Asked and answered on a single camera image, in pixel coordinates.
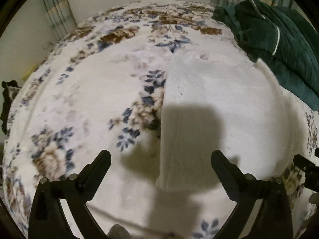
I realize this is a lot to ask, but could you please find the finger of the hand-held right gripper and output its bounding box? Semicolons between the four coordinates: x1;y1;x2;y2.
293;154;319;177

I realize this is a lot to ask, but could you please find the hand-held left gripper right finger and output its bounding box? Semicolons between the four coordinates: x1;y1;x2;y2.
211;150;294;239

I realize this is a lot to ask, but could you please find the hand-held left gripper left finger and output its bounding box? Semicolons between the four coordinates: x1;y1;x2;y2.
28;150;112;239

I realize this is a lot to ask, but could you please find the white towel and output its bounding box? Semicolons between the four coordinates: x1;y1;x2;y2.
156;52;307;193

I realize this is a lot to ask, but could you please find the grey slipper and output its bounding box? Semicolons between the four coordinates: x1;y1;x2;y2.
107;224;132;239

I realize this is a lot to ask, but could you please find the floral bed blanket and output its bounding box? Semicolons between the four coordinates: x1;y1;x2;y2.
2;0;319;239

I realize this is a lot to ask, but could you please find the black cloth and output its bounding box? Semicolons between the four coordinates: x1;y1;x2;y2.
0;80;18;135

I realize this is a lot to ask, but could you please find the dark green pillow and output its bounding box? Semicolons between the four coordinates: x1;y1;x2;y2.
270;6;319;64

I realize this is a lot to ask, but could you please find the dark green quilt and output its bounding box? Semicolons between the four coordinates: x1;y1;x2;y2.
211;0;319;112

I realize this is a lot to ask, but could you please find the narrow grey-green striped curtain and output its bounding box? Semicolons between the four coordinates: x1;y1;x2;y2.
39;0;78;44

